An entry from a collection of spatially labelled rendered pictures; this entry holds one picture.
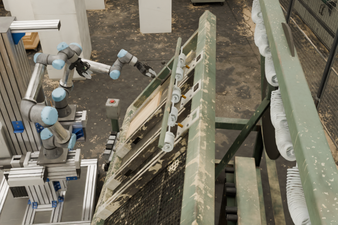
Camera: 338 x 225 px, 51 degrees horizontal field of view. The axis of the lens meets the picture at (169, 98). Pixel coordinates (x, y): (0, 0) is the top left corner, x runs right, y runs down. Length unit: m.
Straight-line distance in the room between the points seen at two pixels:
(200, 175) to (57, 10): 3.88
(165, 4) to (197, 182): 5.28
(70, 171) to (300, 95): 2.02
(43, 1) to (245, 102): 3.04
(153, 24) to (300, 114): 5.44
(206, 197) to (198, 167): 0.14
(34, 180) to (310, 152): 2.18
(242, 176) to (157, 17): 5.21
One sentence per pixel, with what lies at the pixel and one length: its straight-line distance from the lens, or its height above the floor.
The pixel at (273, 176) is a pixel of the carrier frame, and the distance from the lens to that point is 3.15.
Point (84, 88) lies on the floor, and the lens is 5.43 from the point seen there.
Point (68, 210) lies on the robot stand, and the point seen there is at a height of 0.21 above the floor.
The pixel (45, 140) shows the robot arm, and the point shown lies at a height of 1.22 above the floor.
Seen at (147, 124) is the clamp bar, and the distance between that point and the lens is 2.74.
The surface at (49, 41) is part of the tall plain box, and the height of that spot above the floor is 0.69.
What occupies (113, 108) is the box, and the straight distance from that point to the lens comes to 3.53.
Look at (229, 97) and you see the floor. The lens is 5.19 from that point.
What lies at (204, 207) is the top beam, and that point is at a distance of 1.50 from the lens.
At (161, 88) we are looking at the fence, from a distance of 3.05.
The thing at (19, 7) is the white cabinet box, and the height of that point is 0.51.
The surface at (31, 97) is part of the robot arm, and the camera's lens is 2.53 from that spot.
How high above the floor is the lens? 3.10
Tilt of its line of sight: 37 degrees down
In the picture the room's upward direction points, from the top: straight up
